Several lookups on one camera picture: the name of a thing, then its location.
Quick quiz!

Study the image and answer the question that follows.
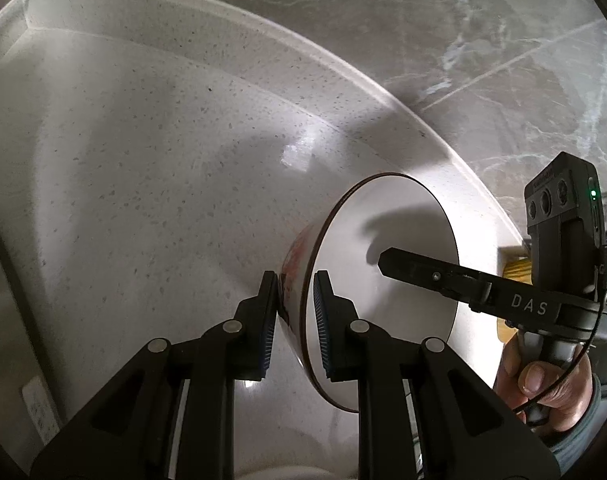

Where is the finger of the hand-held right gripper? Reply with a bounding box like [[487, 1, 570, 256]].
[[377, 246, 493, 312]]

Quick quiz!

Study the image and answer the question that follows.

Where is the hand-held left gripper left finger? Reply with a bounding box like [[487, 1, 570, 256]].
[[30, 270, 280, 480]]

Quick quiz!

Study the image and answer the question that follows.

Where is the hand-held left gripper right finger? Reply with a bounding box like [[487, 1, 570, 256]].
[[313, 270, 560, 480]]

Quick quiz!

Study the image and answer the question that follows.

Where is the red floral bowl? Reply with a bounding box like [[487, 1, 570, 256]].
[[277, 172, 460, 415]]

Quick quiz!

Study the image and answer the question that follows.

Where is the person's right forearm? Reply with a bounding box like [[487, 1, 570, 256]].
[[548, 375, 607, 476]]

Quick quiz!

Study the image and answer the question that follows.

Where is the person's right hand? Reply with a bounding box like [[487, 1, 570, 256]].
[[493, 341, 593, 434]]

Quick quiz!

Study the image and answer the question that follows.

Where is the yellow ribbed object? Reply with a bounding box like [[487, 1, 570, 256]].
[[498, 257, 533, 343]]

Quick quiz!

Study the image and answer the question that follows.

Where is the white rectangular label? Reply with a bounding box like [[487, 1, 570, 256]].
[[22, 376, 60, 434]]

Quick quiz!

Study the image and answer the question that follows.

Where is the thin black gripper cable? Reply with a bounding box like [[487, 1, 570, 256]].
[[515, 245, 607, 417]]

